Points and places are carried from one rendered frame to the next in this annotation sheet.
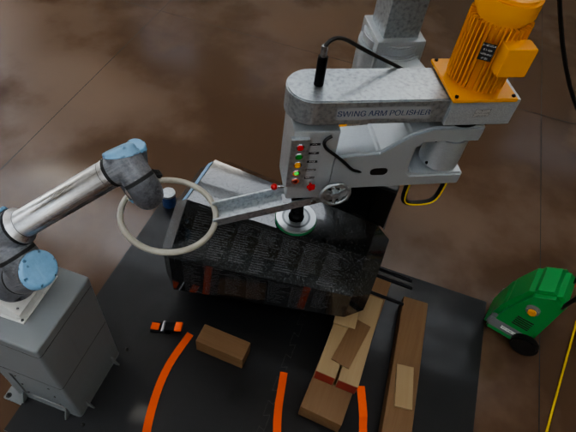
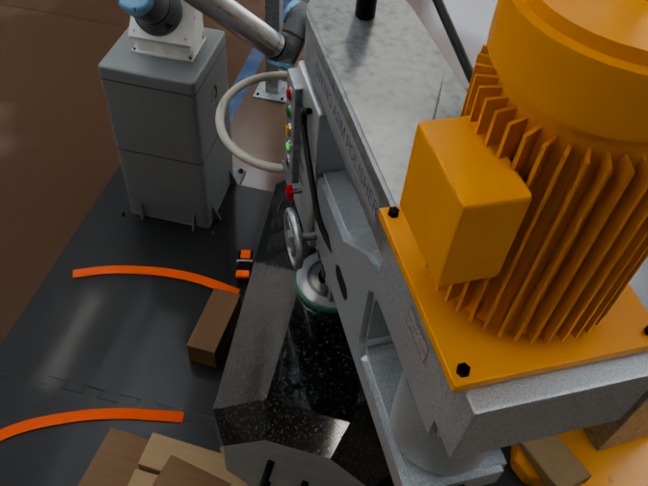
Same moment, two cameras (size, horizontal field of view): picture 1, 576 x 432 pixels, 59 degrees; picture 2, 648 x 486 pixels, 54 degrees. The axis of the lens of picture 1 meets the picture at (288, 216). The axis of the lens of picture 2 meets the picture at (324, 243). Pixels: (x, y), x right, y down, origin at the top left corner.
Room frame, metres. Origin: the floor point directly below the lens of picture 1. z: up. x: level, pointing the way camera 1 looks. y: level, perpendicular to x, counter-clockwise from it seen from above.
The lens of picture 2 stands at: (1.58, -1.19, 2.35)
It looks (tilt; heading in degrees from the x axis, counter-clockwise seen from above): 49 degrees down; 86
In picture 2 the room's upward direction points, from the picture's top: 6 degrees clockwise
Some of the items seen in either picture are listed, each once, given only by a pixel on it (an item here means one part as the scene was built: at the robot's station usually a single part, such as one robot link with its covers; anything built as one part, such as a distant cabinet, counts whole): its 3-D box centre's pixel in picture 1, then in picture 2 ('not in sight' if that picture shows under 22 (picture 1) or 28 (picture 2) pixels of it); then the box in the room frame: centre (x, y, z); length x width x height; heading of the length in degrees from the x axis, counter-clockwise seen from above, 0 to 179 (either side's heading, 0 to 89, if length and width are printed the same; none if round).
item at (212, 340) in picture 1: (223, 345); (215, 327); (1.26, 0.27, 0.07); 0.30 x 0.12 x 0.12; 75
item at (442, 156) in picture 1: (443, 143); (450, 401); (1.86, -0.68, 1.34); 0.19 x 0.19 x 0.20
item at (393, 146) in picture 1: (388, 153); (391, 293); (1.78, -0.43, 1.30); 0.74 x 0.23 x 0.49; 105
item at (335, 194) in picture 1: (333, 188); (308, 236); (1.60, -0.19, 1.20); 0.15 x 0.10 x 0.15; 105
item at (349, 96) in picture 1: (397, 99); (418, 165); (1.78, -0.38, 1.62); 0.96 x 0.25 x 0.17; 105
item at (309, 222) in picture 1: (296, 217); (332, 279); (1.69, -0.04, 0.84); 0.21 x 0.21 x 0.01
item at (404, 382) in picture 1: (404, 387); not in sight; (1.15, -0.80, 0.13); 0.25 x 0.10 x 0.01; 176
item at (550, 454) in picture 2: not in sight; (548, 450); (2.24, -0.53, 0.80); 0.20 x 0.10 x 0.05; 115
